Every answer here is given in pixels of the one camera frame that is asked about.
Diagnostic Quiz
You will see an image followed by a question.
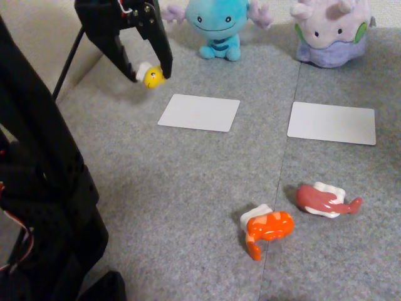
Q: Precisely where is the pink tuna sushi toy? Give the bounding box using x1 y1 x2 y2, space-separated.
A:
294 181 363 219

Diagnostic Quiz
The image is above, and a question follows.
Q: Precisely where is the base servo wire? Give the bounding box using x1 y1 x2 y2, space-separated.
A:
0 181 35 274

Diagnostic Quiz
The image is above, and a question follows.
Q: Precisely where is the gripper servo wire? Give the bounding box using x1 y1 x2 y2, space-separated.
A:
117 0 133 17

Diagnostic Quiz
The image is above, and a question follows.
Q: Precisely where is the purple Goomy plush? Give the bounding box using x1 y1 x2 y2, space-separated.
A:
289 0 377 69

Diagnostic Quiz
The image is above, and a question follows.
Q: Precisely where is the blue Wooper plush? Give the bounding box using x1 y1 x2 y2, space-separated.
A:
161 0 274 62

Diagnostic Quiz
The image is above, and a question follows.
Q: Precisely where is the orange shrimp sushi toy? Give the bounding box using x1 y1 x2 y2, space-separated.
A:
239 203 295 261

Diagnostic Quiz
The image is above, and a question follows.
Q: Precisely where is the white card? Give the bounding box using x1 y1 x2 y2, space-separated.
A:
157 93 241 133
286 101 377 145

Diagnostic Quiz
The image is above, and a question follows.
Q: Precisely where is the yellow egg sushi toy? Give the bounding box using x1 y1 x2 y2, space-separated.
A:
137 61 167 90

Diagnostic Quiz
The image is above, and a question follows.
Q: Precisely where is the black camera cable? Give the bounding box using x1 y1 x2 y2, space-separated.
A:
51 26 86 101

